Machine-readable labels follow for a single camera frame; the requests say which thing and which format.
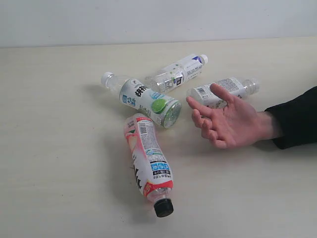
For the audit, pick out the pink label bottle black cap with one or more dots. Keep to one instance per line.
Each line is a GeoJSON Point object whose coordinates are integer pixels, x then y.
{"type": "Point", "coordinates": [152, 172]}

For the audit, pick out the clear bottle blue white label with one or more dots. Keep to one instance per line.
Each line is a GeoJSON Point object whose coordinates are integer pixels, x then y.
{"type": "Point", "coordinates": [177, 73]}

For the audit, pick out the green lime label bottle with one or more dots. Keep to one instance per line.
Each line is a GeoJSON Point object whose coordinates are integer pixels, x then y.
{"type": "Point", "coordinates": [162, 109]}

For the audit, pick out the person's open bare hand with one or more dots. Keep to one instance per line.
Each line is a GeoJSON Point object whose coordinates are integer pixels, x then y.
{"type": "Point", "coordinates": [236, 125]}

